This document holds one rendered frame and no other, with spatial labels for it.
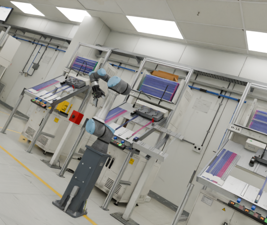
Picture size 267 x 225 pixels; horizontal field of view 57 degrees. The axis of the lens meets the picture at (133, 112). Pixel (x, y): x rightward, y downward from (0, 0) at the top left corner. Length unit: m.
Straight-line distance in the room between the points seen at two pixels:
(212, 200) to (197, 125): 2.14
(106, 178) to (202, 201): 1.15
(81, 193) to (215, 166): 1.22
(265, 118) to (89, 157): 1.78
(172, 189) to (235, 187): 2.25
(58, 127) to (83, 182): 1.78
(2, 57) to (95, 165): 5.03
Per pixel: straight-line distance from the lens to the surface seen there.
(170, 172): 4.48
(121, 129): 2.84
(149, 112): 3.06
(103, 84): 4.14
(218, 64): 4.87
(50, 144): 3.84
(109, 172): 3.06
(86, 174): 2.15
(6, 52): 6.76
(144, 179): 2.58
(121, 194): 2.95
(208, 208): 2.60
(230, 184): 2.33
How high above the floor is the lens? 0.76
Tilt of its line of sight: 6 degrees up
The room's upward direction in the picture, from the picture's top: 26 degrees clockwise
